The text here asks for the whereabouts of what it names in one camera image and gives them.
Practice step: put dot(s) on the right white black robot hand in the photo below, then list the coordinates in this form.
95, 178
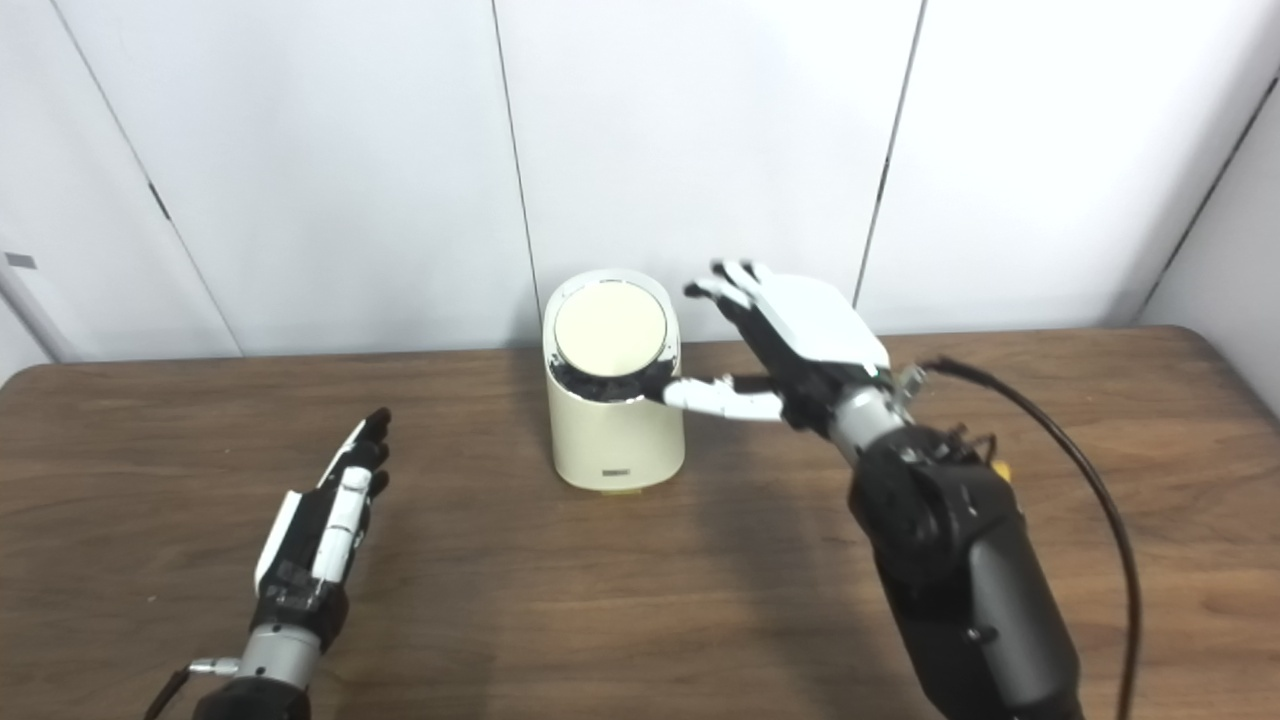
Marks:
815, 325

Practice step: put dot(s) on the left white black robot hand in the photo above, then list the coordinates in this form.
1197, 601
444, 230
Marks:
300, 555

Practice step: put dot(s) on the round cream bin lid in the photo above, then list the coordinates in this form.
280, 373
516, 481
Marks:
610, 328

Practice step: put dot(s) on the black bin liner bag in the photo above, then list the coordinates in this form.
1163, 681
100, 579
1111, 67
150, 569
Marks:
600, 385

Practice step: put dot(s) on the cream-colored bin body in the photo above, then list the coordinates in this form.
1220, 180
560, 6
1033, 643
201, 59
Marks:
615, 440

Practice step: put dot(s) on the grey wall tag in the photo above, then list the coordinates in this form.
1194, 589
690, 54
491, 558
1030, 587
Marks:
20, 260

